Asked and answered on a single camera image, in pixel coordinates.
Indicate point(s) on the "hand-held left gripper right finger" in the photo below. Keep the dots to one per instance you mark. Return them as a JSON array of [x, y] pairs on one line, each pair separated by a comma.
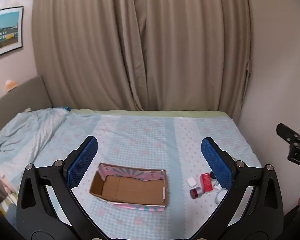
[[216, 162]]

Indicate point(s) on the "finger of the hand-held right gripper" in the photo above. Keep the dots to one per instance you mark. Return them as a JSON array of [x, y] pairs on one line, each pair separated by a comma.
[[286, 132]]

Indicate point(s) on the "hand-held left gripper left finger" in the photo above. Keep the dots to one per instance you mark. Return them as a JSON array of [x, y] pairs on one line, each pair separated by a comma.
[[82, 162]]

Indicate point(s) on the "black round jar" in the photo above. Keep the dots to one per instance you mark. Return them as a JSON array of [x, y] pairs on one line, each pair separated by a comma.
[[212, 175]]

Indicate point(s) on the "red rectangular box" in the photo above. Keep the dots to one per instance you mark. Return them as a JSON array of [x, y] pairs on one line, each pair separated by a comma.
[[206, 183]]

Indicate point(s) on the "white earbuds case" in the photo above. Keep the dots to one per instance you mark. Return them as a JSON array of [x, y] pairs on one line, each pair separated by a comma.
[[191, 182]]

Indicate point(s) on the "cardboard box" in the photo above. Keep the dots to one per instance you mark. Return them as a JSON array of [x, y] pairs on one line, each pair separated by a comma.
[[132, 190]]

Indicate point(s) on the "light blue quilt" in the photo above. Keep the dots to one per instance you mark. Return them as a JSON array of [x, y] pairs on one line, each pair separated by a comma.
[[27, 130]]

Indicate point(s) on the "blue checked bed sheet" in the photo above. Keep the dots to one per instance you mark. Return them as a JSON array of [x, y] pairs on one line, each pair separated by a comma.
[[145, 135]]

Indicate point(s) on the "small beige plush toy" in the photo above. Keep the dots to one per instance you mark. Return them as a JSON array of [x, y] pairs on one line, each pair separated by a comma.
[[27, 110]]

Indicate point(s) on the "striped yellow cloth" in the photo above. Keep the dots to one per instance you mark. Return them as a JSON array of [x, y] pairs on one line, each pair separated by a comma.
[[6, 206]]

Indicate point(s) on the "grey bed headboard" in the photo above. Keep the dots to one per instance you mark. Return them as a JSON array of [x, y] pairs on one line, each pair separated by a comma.
[[20, 95]]

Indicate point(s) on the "orange plush toy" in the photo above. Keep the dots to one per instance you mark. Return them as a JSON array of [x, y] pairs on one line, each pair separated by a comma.
[[11, 85]]

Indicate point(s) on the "beige curtain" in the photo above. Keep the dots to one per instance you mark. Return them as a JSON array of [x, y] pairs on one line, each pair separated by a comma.
[[140, 42]]

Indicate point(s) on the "framed wall picture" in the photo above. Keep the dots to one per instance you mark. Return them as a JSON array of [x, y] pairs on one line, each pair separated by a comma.
[[5, 32]]

